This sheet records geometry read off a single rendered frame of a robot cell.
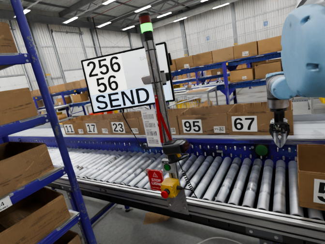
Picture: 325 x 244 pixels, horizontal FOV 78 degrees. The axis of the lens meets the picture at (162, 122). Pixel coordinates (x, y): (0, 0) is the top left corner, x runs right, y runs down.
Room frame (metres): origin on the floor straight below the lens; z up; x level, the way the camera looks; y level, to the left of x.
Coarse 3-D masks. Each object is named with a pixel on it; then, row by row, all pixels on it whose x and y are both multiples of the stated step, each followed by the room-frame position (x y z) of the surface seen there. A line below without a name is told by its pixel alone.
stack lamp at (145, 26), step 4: (144, 16) 0.94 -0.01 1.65; (148, 16) 0.95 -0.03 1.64; (140, 20) 0.95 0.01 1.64; (144, 20) 0.94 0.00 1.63; (148, 20) 0.95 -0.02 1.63; (140, 24) 0.96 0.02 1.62; (144, 24) 0.94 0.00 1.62; (148, 24) 0.95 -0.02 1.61; (144, 28) 0.95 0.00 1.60; (148, 28) 0.94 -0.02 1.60
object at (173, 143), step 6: (168, 144) 0.88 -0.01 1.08; (174, 144) 0.86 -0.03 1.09; (180, 144) 0.84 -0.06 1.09; (186, 144) 0.86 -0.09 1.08; (162, 150) 0.90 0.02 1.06; (168, 150) 0.87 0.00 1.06; (174, 150) 0.86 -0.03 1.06; (180, 150) 0.84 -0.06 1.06; (186, 150) 0.85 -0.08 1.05; (174, 156) 0.88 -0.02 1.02; (168, 162) 0.90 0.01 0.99; (174, 162) 0.87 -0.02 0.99
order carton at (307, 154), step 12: (300, 144) 0.96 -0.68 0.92; (312, 144) 0.94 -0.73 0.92; (300, 156) 0.96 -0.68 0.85; (312, 156) 0.94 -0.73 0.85; (324, 156) 0.91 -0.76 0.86; (300, 168) 0.96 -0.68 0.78; (312, 168) 0.94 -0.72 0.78; (324, 168) 0.91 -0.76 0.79; (300, 180) 0.73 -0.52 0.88; (312, 180) 0.71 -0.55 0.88; (300, 192) 0.73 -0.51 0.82; (312, 192) 0.71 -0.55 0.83; (300, 204) 0.73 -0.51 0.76; (312, 204) 0.71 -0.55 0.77; (324, 204) 0.69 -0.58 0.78
